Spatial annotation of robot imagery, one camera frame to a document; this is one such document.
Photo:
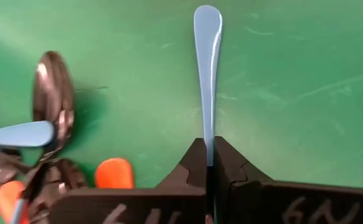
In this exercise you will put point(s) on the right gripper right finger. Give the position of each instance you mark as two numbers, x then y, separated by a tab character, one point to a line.
277	205

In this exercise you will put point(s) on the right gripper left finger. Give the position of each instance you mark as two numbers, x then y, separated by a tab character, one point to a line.
137	205

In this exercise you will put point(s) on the green table mat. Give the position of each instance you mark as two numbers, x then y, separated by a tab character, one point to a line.
293	93

